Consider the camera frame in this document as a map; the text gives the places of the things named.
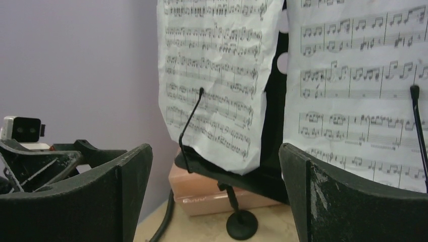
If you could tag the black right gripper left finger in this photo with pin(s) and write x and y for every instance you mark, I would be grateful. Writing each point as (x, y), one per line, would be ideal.
(102, 204)

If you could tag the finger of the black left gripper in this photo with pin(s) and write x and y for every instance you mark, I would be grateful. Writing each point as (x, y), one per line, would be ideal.
(29, 170)
(90, 154)

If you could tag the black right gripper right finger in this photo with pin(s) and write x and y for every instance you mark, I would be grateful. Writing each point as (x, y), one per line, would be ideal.
(331, 204)

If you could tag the black folding music stand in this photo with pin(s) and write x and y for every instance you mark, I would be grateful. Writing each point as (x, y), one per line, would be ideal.
(274, 133)

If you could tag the black microphone desk stand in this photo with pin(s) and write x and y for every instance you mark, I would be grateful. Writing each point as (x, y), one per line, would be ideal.
(241, 224)

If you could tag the sheet music page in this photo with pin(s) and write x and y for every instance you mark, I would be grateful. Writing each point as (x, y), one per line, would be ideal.
(354, 83)
(214, 61)

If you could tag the pink translucent plastic case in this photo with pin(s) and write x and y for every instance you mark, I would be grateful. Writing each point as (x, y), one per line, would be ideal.
(200, 195)

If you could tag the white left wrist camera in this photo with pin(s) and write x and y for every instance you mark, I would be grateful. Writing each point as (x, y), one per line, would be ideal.
(26, 131)

